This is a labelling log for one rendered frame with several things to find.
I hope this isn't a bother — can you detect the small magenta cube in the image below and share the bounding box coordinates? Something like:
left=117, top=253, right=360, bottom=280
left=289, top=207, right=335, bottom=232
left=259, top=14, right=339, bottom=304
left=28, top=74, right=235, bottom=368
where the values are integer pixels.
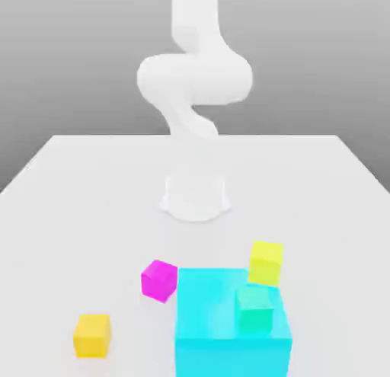
left=140, top=259, right=179, bottom=304

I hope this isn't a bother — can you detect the small yellow cube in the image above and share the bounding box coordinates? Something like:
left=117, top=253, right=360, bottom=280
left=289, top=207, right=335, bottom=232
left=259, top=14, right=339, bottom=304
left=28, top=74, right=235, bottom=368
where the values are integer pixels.
left=248, top=240, right=284, bottom=288

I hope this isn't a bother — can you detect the small teal cube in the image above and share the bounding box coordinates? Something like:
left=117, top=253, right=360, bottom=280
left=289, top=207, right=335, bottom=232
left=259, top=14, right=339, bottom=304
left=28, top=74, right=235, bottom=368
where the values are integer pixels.
left=234, top=286, right=274, bottom=335

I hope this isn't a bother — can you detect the small orange cube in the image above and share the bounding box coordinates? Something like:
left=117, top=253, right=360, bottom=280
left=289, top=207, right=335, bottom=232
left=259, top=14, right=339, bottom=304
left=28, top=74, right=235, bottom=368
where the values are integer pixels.
left=72, top=313, right=112, bottom=359

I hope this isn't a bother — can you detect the large cyan box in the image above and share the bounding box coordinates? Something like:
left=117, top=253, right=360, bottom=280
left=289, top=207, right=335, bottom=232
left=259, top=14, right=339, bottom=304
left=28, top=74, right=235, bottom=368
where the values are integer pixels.
left=174, top=267, right=294, bottom=377

